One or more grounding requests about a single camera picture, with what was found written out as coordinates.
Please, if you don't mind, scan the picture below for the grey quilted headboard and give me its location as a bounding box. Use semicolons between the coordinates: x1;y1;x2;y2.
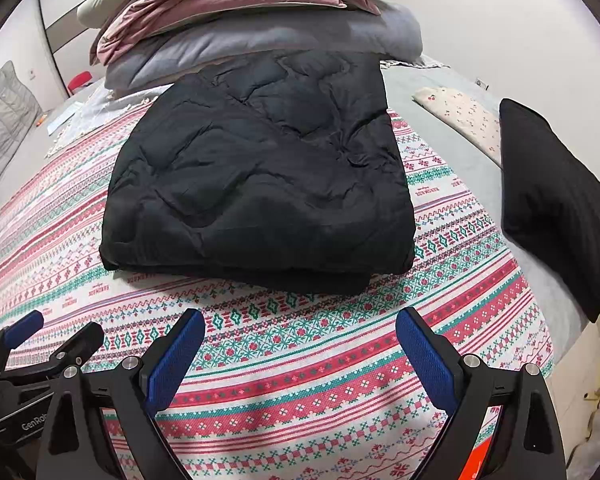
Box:
0;60;44;206

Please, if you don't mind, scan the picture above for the red lidded container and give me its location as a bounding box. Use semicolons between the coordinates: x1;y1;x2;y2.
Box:
67;72;93;98

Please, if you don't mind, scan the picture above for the black knit sweater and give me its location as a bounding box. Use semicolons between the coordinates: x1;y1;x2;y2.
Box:
499;98;600;323

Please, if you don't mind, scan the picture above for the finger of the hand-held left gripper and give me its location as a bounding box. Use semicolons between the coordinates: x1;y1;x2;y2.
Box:
5;325;105;386
0;310;45;361

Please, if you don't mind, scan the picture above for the red green patterned blanket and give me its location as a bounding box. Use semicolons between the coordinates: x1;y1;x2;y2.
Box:
0;95;555;480

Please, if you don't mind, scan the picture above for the light blue paper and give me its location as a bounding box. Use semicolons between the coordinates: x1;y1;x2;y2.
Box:
46;107;81;133

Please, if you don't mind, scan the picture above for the white lace cloth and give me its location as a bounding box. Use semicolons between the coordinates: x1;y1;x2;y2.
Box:
45;84;173;158

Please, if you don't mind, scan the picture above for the grey folded blanket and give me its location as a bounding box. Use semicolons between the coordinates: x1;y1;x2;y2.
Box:
104;2;425;93

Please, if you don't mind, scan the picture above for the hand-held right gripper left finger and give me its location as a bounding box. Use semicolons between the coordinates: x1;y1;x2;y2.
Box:
35;308;206;480

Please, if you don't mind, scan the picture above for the white wardrobe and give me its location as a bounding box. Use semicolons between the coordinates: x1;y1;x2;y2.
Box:
36;0;131;76

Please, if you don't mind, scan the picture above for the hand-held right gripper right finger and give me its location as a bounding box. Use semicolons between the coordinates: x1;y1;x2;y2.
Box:
396;307;567;480

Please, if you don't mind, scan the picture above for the cherry print pillow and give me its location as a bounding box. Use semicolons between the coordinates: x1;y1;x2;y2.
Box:
412;86;503;167

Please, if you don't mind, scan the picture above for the black quilted jacket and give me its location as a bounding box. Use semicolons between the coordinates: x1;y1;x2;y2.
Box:
100;49;416;295

